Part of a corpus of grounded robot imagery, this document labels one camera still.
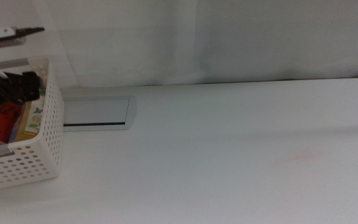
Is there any yellow tea bottle white cap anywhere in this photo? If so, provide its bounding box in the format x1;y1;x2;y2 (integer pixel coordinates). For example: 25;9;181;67
12;89;47;144

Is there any red drink can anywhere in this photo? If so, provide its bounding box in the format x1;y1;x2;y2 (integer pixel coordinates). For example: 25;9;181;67
0;101;24;147

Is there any white perforated plastic basket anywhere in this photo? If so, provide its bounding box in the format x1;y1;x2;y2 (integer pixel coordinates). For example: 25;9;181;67
0;57;65;192

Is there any white fabric curtain backdrop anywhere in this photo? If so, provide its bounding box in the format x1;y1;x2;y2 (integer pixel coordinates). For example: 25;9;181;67
0;0;358;90

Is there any silver table cable hatch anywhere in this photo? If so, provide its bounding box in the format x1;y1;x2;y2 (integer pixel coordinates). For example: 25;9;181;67
61;95;137;132

